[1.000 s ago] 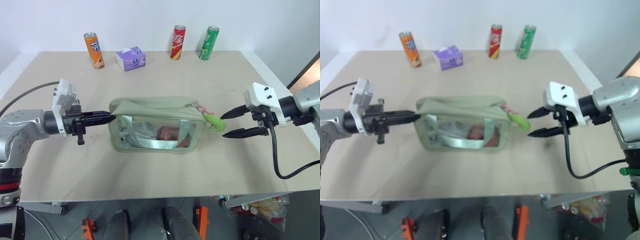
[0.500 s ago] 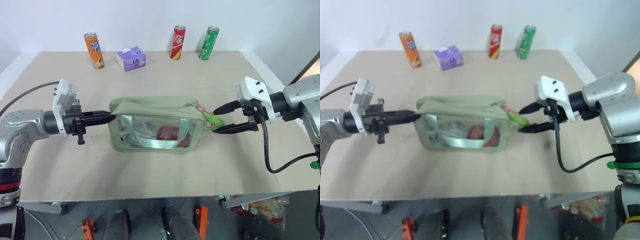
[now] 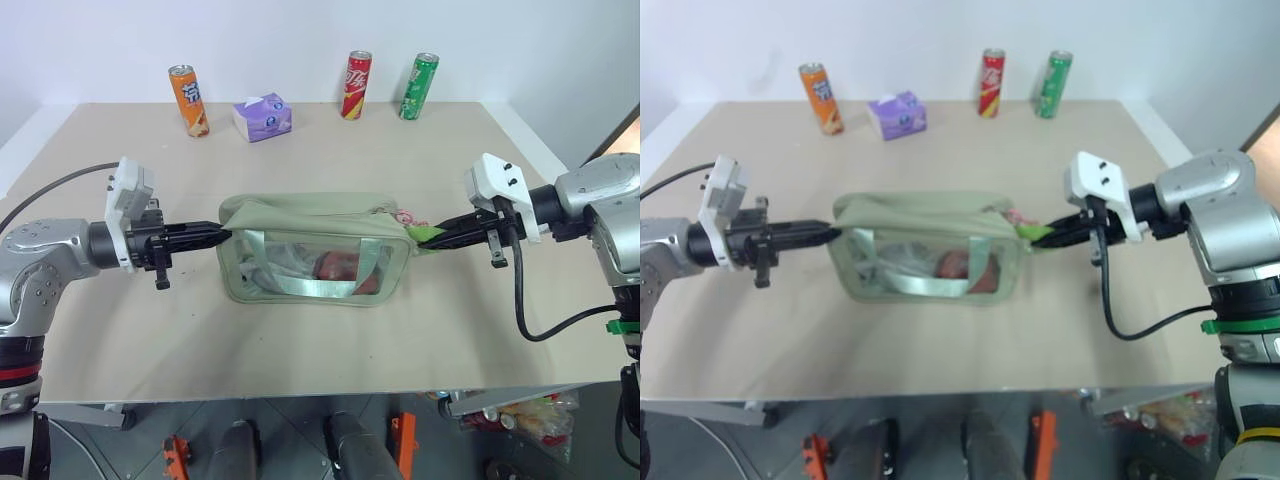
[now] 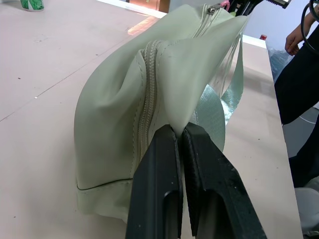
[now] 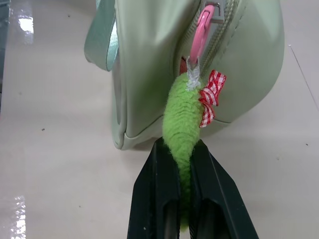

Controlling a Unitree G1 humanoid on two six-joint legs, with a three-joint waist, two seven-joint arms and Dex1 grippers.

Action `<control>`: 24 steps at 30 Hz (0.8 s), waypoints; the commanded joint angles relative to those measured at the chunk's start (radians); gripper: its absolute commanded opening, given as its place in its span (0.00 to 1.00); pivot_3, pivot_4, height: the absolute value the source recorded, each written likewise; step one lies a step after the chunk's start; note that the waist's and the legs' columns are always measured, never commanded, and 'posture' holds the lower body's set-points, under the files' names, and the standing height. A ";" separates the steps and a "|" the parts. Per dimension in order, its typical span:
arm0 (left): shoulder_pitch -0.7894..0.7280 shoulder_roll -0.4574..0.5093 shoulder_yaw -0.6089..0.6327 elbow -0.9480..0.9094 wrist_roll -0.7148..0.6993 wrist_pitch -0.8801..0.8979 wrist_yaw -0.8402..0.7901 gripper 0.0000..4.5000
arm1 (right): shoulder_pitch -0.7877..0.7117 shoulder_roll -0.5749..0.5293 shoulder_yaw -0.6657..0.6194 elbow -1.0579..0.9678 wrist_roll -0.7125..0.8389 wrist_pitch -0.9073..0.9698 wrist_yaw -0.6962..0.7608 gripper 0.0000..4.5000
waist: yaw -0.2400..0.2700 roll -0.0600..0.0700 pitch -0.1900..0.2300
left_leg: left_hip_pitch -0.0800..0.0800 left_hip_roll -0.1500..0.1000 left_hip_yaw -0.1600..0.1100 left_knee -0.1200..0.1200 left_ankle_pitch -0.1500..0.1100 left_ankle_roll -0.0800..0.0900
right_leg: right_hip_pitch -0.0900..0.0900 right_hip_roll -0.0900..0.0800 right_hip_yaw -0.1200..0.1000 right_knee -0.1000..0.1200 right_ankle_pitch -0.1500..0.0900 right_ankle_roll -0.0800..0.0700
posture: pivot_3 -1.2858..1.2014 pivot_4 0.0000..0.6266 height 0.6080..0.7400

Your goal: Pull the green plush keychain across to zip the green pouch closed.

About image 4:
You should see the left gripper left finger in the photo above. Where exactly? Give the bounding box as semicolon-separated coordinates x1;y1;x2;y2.
124;124;184;239

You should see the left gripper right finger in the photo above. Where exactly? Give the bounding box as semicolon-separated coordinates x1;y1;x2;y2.
182;122;269;239

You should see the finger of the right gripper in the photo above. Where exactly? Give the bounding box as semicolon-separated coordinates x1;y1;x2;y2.
228;0;263;17

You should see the green transparent zipper pouch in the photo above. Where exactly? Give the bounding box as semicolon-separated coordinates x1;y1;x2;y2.
74;3;249;223

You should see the bystander bare hand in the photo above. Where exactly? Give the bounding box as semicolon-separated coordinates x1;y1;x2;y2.
285;24;307;56

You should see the clear bag of snacks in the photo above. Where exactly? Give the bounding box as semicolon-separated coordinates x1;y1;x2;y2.
265;40;295;82

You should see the brown wooden cabinet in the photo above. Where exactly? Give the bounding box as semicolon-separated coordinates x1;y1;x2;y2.
126;0;172;13

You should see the silver robot body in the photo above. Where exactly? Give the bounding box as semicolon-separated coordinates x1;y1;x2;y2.
293;176;319;238

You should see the bystander in dark clothes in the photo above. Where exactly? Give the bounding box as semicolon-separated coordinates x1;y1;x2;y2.
274;0;319;189

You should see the green soda can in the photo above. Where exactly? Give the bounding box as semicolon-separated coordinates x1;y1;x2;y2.
19;0;46;12

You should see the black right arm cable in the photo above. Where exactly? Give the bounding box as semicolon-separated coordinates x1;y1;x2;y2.
300;0;319;55

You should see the white floor cable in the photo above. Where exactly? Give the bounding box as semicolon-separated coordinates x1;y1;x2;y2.
298;114;319;124

